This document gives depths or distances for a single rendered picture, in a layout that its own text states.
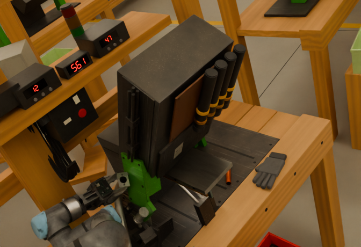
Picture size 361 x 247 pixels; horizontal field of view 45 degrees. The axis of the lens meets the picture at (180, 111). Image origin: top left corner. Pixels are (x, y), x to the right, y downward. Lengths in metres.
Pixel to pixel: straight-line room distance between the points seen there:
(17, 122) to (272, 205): 1.02
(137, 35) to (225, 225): 0.81
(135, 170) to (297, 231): 1.46
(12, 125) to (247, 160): 0.98
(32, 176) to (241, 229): 0.81
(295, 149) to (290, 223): 0.97
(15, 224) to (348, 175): 2.49
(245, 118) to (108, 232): 1.30
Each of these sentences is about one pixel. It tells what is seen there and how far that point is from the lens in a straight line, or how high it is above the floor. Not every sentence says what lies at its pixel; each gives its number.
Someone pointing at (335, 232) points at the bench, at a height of 0.20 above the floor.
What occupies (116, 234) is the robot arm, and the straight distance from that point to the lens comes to 1.08.
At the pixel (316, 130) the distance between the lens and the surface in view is 2.03.
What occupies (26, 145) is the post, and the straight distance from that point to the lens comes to 1.71.
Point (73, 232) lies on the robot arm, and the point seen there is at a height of 1.25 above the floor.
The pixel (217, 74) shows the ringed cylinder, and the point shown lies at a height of 1.54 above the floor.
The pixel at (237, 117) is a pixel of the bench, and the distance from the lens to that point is 2.24.
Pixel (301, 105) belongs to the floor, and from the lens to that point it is 3.72.
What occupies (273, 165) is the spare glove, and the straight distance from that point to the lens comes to 1.86.
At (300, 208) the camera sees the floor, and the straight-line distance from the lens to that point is 2.92.
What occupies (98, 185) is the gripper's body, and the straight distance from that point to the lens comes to 1.52.
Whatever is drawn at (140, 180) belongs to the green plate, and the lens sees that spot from 1.58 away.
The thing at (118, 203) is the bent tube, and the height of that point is 1.08.
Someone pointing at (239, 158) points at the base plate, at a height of 0.90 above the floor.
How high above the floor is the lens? 2.19
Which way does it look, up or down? 33 degrees down
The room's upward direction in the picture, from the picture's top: 20 degrees counter-clockwise
